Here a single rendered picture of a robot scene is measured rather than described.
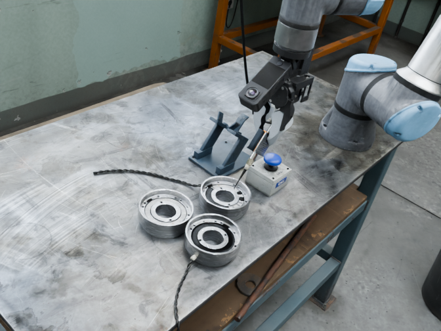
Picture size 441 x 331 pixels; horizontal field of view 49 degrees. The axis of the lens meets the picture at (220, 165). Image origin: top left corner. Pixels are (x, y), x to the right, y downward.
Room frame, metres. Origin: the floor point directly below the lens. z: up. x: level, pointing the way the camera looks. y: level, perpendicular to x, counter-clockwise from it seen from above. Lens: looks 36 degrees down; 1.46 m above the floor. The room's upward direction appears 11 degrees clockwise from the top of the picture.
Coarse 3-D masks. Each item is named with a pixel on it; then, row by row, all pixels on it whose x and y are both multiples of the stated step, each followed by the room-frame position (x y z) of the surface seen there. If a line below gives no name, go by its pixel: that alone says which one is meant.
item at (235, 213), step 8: (216, 176) 0.82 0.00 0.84; (224, 176) 0.82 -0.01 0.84; (208, 184) 0.80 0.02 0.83; (216, 184) 0.81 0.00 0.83; (224, 184) 0.81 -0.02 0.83; (232, 184) 0.82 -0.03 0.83; (240, 184) 0.81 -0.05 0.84; (200, 192) 0.76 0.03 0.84; (216, 192) 0.78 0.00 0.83; (224, 192) 0.79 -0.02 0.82; (232, 192) 0.79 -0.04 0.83; (248, 192) 0.79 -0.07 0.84; (200, 200) 0.75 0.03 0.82; (208, 200) 0.73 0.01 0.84; (216, 200) 0.75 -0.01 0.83; (224, 200) 0.79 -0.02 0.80; (232, 200) 0.78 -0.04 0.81; (248, 200) 0.76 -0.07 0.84; (208, 208) 0.73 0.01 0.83; (216, 208) 0.72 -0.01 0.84; (224, 208) 0.72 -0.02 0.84; (232, 208) 0.72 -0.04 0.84; (240, 208) 0.73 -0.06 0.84; (224, 216) 0.72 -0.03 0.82; (232, 216) 0.72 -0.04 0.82; (240, 216) 0.75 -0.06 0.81
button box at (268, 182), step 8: (256, 168) 0.87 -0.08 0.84; (264, 168) 0.87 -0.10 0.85; (272, 168) 0.87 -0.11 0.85; (280, 168) 0.88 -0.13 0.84; (288, 168) 0.89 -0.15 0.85; (248, 176) 0.87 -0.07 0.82; (256, 176) 0.86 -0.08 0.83; (264, 176) 0.85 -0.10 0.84; (272, 176) 0.85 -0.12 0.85; (280, 176) 0.86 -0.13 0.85; (288, 176) 0.88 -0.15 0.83; (256, 184) 0.86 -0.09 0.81; (264, 184) 0.84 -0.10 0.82; (272, 184) 0.83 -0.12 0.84; (280, 184) 0.86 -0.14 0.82; (264, 192) 0.84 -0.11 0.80; (272, 192) 0.84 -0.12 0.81
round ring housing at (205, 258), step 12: (204, 216) 0.69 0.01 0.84; (216, 216) 0.70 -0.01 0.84; (192, 228) 0.66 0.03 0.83; (204, 228) 0.67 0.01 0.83; (216, 228) 0.67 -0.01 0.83; (204, 240) 0.66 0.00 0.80; (216, 240) 0.67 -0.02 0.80; (240, 240) 0.64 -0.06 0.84; (192, 252) 0.60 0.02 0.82; (204, 252) 0.60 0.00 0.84; (228, 252) 0.61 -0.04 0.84; (204, 264) 0.60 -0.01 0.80; (216, 264) 0.60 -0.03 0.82
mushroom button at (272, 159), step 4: (264, 156) 0.88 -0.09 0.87; (268, 156) 0.88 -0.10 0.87; (272, 156) 0.88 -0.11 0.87; (276, 156) 0.88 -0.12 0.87; (264, 160) 0.87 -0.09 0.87; (268, 160) 0.87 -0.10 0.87; (272, 160) 0.87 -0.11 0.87; (276, 160) 0.87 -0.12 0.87; (280, 160) 0.88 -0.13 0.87; (268, 164) 0.86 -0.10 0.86; (272, 164) 0.86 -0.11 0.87; (276, 164) 0.86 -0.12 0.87
